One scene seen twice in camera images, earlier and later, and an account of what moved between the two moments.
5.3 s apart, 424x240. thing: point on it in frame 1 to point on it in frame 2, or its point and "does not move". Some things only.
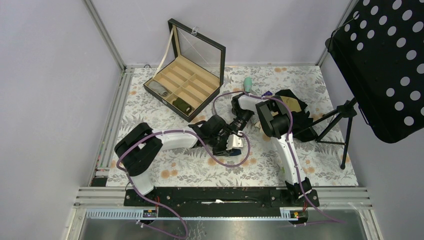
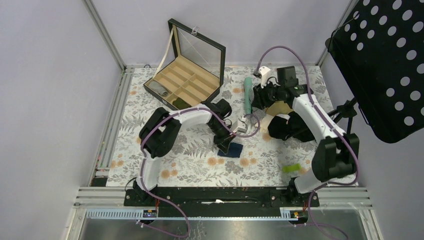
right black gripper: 230,126 to 259,101
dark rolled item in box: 182,105 does not move
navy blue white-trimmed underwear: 235,152 does not move
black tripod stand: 346,109 does not move
